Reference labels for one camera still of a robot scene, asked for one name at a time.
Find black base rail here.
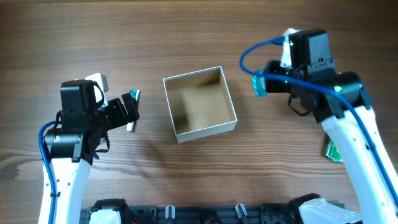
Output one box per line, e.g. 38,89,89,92
79,198,312,224

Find small blue item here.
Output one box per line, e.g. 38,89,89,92
93,138,103,159

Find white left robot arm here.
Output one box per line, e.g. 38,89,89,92
38,80,140,223

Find blue liquid bottle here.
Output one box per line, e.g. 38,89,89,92
252,70,268,97

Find white cardboard box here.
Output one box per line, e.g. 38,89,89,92
163,66,238,143

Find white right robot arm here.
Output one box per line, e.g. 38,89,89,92
253,29,397,223

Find green soap packet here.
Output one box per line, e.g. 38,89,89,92
324,140,343,163

